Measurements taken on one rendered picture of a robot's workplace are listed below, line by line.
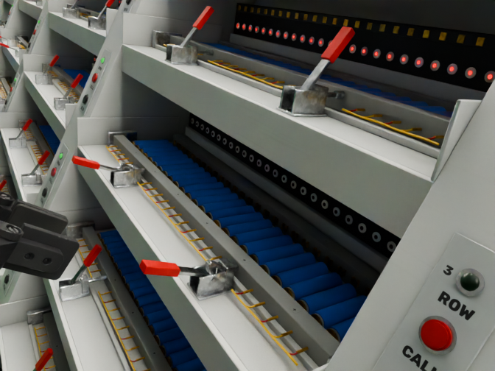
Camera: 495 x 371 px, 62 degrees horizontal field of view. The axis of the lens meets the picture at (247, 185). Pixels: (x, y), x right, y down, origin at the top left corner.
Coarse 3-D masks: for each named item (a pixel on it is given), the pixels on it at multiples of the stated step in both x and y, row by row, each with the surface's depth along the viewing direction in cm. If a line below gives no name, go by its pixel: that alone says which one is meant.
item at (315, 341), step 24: (120, 144) 71; (144, 168) 62; (168, 192) 55; (168, 216) 52; (192, 216) 50; (192, 240) 47; (216, 240) 45; (240, 264) 42; (264, 288) 38; (288, 312) 36; (312, 336) 33
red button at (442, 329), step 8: (432, 320) 23; (424, 328) 23; (432, 328) 22; (440, 328) 22; (448, 328) 22; (424, 336) 23; (432, 336) 22; (440, 336) 22; (448, 336) 22; (432, 344) 22; (440, 344) 22; (448, 344) 22
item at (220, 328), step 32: (96, 128) 73; (128, 128) 76; (160, 128) 80; (96, 160) 68; (224, 160) 69; (96, 192) 65; (128, 192) 58; (288, 192) 56; (128, 224) 52; (160, 224) 51; (320, 224) 51; (160, 256) 45; (192, 256) 46; (384, 256) 44; (160, 288) 45; (192, 320) 39; (224, 320) 37; (256, 320) 38; (224, 352) 34; (256, 352) 34; (288, 352) 35
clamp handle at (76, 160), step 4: (76, 156) 56; (72, 160) 56; (76, 160) 55; (80, 160) 56; (84, 160) 56; (88, 160) 57; (92, 160) 57; (80, 164) 56; (84, 164) 56; (88, 164) 56; (92, 164) 57; (96, 164) 57; (100, 164) 58; (120, 164) 59; (92, 168) 57; (96, 168) 57; (100, 168) 58; (104, 168) 58; (108, 168) 58; (112, 168) 59
